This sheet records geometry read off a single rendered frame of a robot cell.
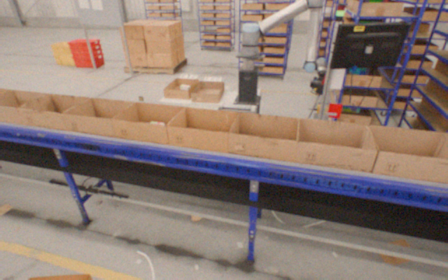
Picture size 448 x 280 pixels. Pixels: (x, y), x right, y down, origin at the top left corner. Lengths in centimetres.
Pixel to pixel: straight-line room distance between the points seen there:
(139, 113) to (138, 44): 448
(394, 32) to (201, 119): 142
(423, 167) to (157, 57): 553
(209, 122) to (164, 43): 444
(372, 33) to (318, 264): 166
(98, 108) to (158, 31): 406
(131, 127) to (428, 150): 180
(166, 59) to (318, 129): 487
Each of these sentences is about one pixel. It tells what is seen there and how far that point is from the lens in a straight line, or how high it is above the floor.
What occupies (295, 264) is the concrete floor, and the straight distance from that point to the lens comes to 221.
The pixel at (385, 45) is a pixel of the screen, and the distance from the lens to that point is 217.
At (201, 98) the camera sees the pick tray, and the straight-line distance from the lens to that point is 265.
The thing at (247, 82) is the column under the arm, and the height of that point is 97.
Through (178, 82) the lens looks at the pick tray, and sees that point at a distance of 316.
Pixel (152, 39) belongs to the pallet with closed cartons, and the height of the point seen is 76.
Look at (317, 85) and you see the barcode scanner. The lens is 228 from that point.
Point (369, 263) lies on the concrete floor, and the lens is 239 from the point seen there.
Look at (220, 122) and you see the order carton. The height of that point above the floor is 96.
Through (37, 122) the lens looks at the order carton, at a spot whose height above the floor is 95.
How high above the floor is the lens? 180
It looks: 30 degrees down
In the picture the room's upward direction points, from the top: 1 degrees counter-clockwise
